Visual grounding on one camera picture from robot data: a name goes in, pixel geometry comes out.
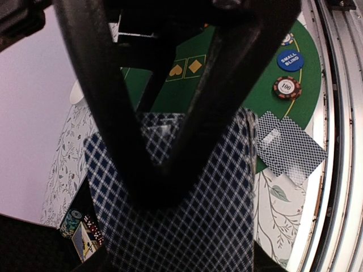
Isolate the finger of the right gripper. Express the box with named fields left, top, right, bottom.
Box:
left=161, top=0, right=303, bottom=205

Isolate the poker chips back row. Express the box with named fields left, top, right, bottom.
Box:
left=60, top=209, right=83, bottom=239

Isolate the dealt blue playing card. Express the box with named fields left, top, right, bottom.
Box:
left=256, top=117, right=327, bottom=186

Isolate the blue small blind button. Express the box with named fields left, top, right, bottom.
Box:
left=277, top=49, right=305, bottom=72

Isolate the blue playing card deck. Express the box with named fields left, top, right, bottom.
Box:
left=83, top=108, right=258, bottom=271

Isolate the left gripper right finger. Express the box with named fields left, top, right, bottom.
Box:
left=253, top=241, right=286, bottom=272

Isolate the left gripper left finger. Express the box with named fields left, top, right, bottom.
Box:
left=75, top=245, right=112, bottom=272

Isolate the aluminium poker chip case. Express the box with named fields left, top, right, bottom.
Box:
left=0, top=181, right=114, bottom=272

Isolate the white chip stack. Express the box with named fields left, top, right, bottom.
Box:
left=281, top=32, right=294, bottom=46

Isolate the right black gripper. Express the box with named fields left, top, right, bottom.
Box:
left=1, top=1, right=216, bottom=209

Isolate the red chip stack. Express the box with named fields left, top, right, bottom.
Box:
left=272, top=76, right=302, bottom=100

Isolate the white ceramic bowl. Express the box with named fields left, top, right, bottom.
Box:
left=69, top=80, right=85, bottom=106

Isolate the red and black dice row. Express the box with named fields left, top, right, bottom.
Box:
left=83, top=215, right=104, bottom=246

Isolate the round green poker mat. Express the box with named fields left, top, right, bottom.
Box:
left=120, top=18, right=323, bottom=173

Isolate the card deck in case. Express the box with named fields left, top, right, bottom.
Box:
left=71, top=222, right=99, bottom=262

